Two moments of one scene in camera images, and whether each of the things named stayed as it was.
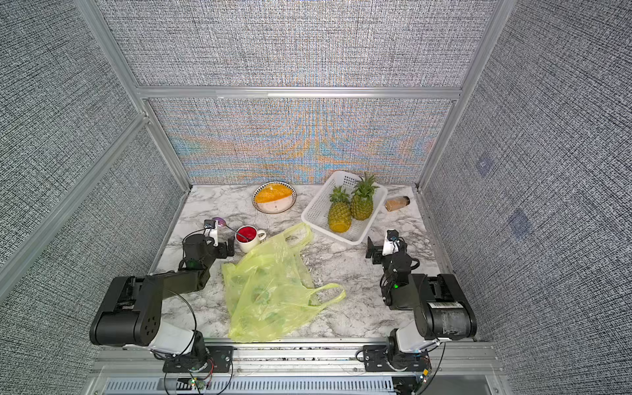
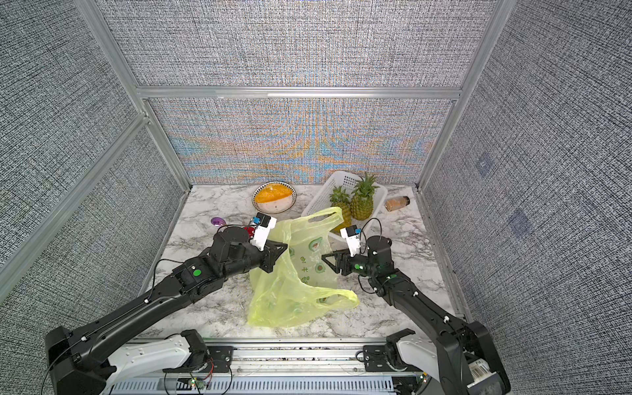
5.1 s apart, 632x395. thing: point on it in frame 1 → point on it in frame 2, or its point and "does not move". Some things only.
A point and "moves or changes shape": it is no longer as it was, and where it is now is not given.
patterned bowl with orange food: (274, 197) does not move
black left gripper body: (220, 251) → (253, 258)
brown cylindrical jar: (396, 202) does not move
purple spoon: (221, 223) does not move
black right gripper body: (378, 255) → (360, 265)
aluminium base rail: (299, 367) does not move
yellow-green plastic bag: (270, 289) moves or changes shape
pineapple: (361, 202) does not move
